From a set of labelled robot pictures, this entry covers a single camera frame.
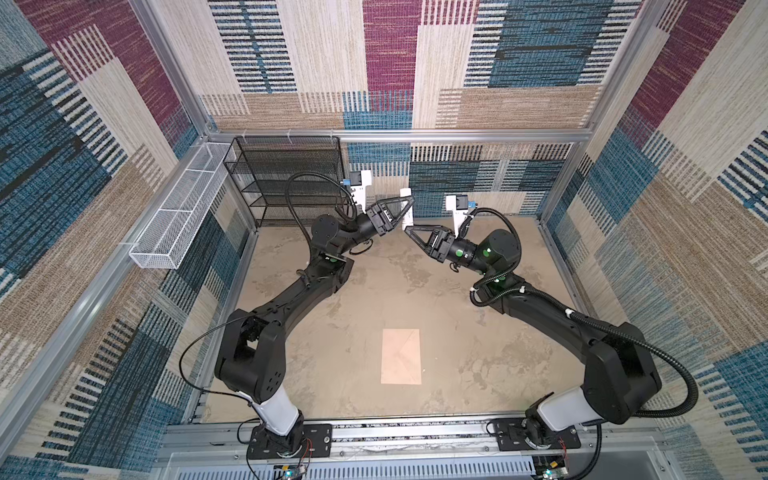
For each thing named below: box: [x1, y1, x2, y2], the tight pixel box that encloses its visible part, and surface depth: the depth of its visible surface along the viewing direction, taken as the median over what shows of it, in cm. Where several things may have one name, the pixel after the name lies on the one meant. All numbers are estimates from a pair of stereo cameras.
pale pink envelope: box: [381, 328, 422, 385], surface depth 89 cm
